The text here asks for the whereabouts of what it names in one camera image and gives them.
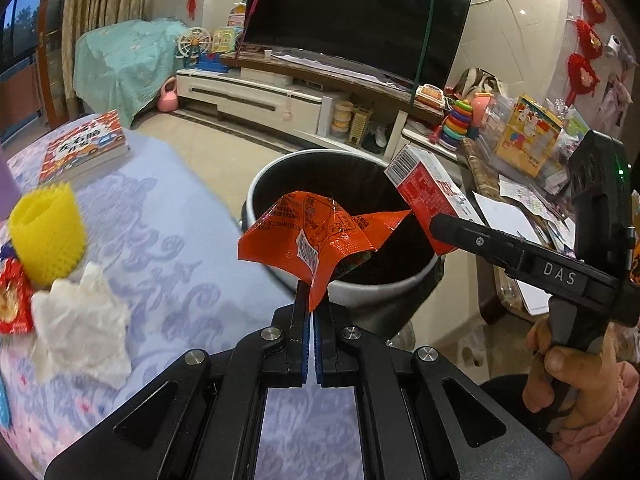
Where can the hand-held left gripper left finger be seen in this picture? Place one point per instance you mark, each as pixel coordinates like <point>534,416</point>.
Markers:
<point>301,345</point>

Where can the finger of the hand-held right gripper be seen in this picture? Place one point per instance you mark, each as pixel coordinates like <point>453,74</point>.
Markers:
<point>480,240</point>

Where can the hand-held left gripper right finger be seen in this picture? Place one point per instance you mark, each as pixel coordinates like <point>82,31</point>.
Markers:
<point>318,355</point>

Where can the red and white carton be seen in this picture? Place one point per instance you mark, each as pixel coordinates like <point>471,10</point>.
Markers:
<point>425,190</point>

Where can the grey bin with black bag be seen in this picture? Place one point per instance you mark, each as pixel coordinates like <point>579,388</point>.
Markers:
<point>362,294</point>

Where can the orange foil snack wrapper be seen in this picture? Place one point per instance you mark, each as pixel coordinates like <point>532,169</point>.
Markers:
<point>310,240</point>

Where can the person's right forearm pink sleeve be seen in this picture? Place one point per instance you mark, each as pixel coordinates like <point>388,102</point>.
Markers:
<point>615,425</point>

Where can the person's right hand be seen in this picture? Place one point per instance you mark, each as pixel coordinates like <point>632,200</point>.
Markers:
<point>585,375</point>

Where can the loose white papers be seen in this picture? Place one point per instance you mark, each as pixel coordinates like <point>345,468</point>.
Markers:
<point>520,200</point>

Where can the wooden side table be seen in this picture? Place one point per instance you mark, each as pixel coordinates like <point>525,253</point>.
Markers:
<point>492,300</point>

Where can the colourful cardboard box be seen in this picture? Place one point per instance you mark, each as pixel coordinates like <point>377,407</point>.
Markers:
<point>527,135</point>

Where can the pink cup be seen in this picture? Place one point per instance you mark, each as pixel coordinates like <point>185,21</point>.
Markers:
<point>480,110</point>

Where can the red and white toy bus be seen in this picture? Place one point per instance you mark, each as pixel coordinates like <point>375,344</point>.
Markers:
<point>430,96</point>

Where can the striped bag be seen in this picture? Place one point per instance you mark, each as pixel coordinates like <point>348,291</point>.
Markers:
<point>475,82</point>

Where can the floral tablecloth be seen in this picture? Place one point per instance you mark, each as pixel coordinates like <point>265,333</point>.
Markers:
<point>175,240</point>

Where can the yellow toy rack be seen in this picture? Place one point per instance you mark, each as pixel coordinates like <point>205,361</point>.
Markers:
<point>360,127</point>

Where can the stack of small bowls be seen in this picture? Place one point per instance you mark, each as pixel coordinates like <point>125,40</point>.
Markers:
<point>343,117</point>

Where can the crumpled white tissue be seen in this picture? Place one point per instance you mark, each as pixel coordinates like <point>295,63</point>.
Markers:
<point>80,325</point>

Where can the white television cabinet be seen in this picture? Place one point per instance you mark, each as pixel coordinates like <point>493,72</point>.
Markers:
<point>250,95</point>

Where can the black flat television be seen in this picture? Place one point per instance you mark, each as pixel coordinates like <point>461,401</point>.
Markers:
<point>350,10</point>

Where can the yellow foam fruit net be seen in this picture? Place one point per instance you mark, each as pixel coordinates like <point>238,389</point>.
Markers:
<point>45,240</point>

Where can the pink toy kettlebell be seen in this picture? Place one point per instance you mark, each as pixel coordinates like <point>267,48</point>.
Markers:
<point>168,97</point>

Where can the red snack packet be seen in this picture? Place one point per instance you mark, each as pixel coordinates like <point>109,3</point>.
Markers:
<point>12,305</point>

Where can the blue plastic toy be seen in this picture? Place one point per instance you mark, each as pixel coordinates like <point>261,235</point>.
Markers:
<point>215,62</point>

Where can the colourful picture book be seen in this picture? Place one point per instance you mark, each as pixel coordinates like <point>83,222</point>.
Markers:
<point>80,145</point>

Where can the yellow green toy box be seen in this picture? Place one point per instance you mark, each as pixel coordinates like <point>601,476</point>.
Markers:
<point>226,40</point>

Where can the ferris wheel toy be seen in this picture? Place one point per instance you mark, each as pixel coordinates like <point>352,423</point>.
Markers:
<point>192,45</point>

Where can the pink round toy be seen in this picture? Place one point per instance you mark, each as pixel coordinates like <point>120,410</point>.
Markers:
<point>237,15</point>

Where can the teal cloth cover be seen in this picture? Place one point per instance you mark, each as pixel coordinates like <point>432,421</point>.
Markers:
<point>125,60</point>

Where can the purple tumbler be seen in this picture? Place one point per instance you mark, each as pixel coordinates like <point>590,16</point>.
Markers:
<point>6,180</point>

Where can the beige curtain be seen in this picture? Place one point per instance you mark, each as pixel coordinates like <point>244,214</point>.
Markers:
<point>105,0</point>

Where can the window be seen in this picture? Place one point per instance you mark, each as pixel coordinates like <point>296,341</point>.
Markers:
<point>25,25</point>

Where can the white security camera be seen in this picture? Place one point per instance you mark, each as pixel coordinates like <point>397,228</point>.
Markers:
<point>614,45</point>

